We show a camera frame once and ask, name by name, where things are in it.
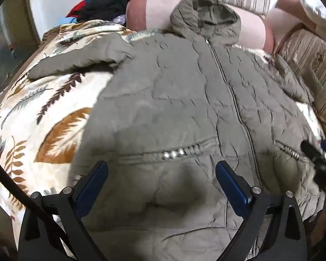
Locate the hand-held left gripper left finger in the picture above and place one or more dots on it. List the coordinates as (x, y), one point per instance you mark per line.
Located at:
(93, 185)

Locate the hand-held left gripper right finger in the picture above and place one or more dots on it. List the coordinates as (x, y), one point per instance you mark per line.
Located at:
(232, 186)

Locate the olive quilted hooded jacket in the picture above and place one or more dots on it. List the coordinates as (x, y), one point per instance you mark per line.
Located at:
(179, 100)

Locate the red and black clothes pile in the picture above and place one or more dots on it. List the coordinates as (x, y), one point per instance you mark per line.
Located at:
(100, 5)

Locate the striped floral sofa seat cushion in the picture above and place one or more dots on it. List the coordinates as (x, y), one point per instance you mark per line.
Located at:
(312, 57)

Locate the leaf print blanket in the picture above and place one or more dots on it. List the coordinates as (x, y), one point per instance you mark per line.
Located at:
(38, 108)

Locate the short pink bolster cushion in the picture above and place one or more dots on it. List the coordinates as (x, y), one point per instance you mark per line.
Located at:
(281, 24)

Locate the white cloth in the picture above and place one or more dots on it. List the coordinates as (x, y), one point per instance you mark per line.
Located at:
(315, 13)

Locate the wooden glass cabinet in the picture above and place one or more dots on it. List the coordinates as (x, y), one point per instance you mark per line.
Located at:
(10, 40)

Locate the blue cloth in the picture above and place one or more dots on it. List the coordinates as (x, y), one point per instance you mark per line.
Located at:
(69, 20)

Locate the purple patterned cloth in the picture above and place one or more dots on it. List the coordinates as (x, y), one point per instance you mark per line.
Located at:
(120, 19)

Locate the long pink bolster cushion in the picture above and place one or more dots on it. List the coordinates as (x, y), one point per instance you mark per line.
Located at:
(157, 11)

